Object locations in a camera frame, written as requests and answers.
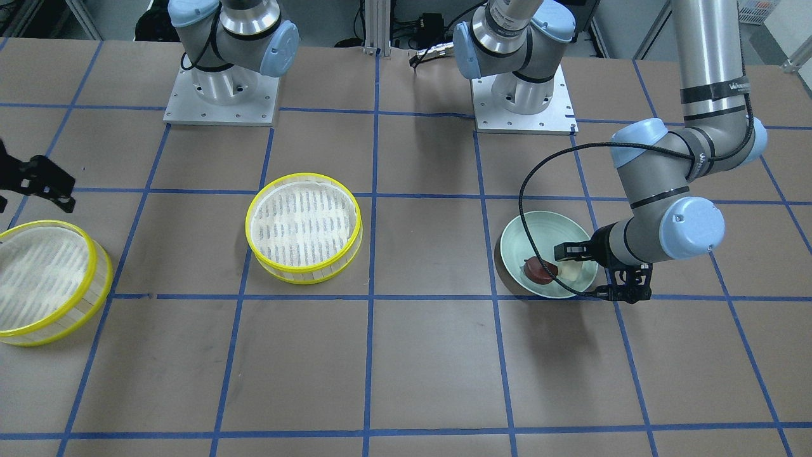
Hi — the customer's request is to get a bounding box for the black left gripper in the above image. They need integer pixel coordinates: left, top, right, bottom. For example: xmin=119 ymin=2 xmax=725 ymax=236
xmin=553 ymin=227 xmax=652 ymax=304

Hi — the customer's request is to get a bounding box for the brown bun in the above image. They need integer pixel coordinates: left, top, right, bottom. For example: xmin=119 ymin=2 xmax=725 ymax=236
xmin=522 ymin=257 xmax=559 ymax=284

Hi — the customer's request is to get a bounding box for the white bun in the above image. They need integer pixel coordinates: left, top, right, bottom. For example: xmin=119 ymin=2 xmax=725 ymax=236
xmin=558 ymin=260 xmax=585 ymax=282

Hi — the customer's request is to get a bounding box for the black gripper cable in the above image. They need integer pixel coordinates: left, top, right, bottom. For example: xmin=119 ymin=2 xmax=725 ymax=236
xmin=518 ymin=141 xmax=698 ymax=299

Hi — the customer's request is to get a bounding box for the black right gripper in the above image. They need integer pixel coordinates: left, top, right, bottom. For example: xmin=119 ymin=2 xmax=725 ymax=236
xmin=1 ymin=142 xmax=76 ymax=213

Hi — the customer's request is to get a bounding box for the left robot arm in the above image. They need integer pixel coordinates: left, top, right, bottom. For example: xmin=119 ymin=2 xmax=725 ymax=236
xmin=452 ymin=1 xmax=768 ymax=303

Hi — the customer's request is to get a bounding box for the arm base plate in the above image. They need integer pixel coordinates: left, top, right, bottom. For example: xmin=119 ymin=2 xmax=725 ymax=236
xmin=470 ymin=66 xmax=579 ymax=135
xmin=163 ymin=55 xmax=281 ymax=127

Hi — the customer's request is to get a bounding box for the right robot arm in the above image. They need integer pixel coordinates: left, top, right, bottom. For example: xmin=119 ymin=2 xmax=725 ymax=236
xmin=2 ymin=1 xmax=301 ymax=213

